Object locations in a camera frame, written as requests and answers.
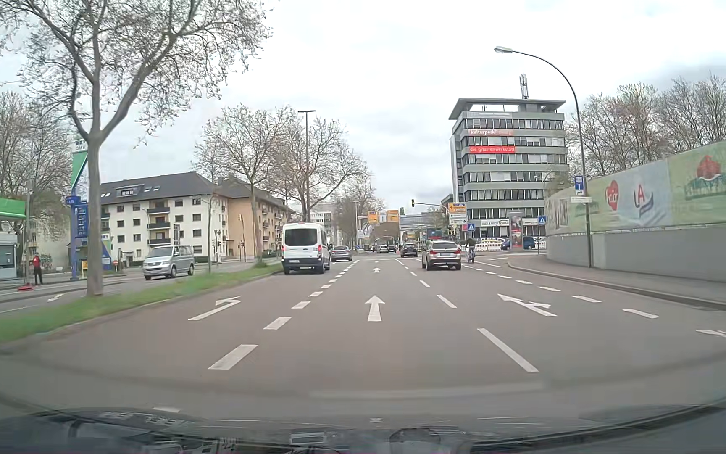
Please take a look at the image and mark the silver estate car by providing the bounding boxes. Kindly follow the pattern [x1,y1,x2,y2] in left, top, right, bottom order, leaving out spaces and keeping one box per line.
[421,240,463,271]

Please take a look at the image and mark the grass median strip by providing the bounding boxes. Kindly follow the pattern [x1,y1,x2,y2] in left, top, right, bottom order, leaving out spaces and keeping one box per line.
[0,262,283,354]

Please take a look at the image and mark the white apartment building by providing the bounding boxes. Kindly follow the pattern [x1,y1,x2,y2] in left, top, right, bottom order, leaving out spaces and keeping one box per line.
[95,172,229,266]

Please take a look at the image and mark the grey asphalt road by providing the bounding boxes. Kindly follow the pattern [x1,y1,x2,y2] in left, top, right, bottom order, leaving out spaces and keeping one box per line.
[0,252,726,430]

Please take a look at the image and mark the bare trees behind wall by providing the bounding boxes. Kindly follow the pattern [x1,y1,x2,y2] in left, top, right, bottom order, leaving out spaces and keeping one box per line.
[568,72,726,180]

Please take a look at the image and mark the bare trees behind station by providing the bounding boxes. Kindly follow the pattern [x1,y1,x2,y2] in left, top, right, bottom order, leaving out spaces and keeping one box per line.
[0,91,75,240]

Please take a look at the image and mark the grey glass office building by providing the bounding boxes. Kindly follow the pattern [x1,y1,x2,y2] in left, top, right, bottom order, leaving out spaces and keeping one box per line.
[448,74,569,240]

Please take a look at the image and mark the blue petrol price pylon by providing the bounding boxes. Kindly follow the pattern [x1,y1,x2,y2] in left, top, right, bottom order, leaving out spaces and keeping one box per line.
[66,139,90,281]

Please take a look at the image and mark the wall with painted billboards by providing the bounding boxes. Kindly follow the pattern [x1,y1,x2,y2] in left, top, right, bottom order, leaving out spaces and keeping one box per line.
[544,126,726,287]

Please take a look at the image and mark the grey side road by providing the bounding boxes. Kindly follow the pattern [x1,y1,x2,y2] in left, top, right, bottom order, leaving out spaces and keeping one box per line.
[0,260,257,321]

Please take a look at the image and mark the tall double street lamp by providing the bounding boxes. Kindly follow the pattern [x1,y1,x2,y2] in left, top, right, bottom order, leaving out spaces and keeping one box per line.
[297,110,316,223]

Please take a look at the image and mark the red advertising column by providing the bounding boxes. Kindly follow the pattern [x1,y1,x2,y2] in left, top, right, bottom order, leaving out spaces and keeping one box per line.
[508,211,525,252]

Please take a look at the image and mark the car's own bonnet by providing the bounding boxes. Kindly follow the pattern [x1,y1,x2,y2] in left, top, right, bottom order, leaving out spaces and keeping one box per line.
[0,378,726,454]

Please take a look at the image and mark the white van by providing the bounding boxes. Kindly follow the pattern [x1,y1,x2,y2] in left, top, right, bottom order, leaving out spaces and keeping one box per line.
[281,222,332,275]

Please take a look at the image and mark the road markings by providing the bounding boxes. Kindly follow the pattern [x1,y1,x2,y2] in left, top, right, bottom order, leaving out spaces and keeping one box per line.
[188,257,726,373]

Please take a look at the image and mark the large bare tree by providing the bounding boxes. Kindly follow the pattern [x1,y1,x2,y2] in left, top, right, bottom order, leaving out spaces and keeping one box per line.
[0,0,272,298]

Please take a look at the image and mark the silver minivan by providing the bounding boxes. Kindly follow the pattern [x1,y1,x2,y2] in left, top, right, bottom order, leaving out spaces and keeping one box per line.
[142,245,196,281]

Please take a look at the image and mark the grey pavement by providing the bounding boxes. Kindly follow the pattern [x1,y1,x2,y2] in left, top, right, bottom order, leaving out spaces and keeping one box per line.
[507,252,726,316]

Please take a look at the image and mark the curved street lamp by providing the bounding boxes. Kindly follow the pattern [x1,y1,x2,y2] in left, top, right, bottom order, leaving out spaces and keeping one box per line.
[494,45,594,269]

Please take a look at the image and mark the beige apartment building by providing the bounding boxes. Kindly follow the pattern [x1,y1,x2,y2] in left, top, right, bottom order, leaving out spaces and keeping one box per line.
[217,177,293,259]

